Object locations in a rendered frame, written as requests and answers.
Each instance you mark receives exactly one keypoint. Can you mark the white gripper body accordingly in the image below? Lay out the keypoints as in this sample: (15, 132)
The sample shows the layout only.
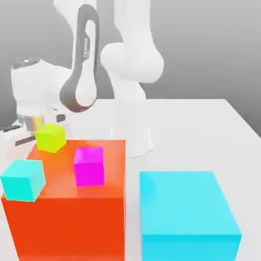
(15, 140)

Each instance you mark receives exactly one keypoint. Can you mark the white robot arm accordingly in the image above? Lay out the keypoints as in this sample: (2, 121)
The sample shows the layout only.
(134, 61)

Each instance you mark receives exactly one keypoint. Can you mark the small yellow-green cube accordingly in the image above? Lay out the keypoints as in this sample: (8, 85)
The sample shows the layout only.
(50, 137)

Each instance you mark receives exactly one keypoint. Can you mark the small turquoise cube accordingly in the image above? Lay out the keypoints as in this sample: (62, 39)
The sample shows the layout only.
(22, 181)

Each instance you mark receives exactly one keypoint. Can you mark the small magenta cube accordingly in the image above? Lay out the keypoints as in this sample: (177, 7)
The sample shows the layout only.
(89, 167)

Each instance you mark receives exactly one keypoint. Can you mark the large orange box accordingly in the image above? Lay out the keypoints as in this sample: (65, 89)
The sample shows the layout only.
(69, 224)

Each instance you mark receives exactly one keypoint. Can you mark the large cyan box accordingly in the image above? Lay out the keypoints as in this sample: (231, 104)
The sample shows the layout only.
(187, 208)

